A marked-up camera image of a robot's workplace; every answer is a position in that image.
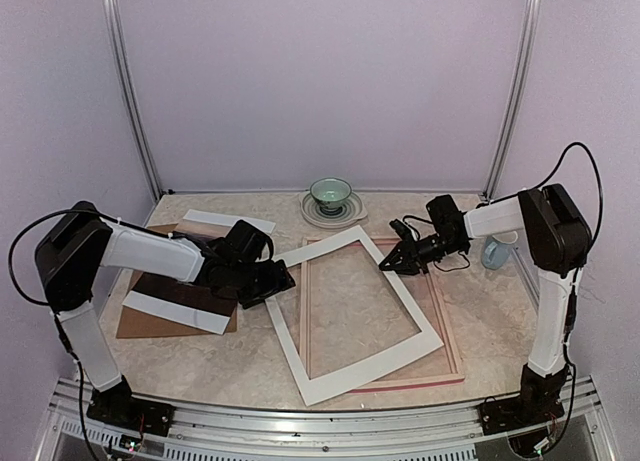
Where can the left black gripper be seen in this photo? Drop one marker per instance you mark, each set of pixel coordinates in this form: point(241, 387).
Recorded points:
point(277, 280)

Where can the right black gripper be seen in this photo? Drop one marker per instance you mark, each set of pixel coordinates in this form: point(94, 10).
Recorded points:
point(406, 253)

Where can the canyon photo print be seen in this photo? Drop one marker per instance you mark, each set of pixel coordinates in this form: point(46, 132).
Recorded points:
point(169, 299)

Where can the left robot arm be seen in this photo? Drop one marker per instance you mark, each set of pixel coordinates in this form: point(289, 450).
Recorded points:
point(68, 259)

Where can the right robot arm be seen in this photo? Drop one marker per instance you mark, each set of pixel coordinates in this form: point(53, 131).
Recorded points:
point(559, 242)

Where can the striped ceramic plate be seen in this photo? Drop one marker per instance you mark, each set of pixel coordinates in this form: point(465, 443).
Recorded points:
point(352, 211)

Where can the light blue mug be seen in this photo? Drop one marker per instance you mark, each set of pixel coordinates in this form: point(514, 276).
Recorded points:
point(497, 249)

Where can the green ceramic bowl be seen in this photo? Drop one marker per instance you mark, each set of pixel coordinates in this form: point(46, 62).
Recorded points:
point(330, 195)

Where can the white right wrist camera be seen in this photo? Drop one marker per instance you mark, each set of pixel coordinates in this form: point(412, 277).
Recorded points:
point(403, 230)

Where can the pink wooden picture frame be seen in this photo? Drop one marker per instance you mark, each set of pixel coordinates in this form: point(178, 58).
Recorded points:
point(349, 312)

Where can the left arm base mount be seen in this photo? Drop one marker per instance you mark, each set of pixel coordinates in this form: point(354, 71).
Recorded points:
point(120, 408)

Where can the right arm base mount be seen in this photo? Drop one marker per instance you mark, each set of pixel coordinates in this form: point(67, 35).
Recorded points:
point(538, 401)

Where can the aluminium front rail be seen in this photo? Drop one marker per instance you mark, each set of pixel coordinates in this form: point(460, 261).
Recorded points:
point(446, 432)

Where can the right aluminium corner post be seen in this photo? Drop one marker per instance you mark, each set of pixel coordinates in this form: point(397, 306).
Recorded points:
point(516, 92)

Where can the aluminium corner post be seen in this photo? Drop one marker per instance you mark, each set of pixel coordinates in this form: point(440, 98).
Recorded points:
point(516, 92)
point(118, 47)

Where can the left aluminium corner post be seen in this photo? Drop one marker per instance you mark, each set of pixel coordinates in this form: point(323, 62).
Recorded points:
point(118, 47)

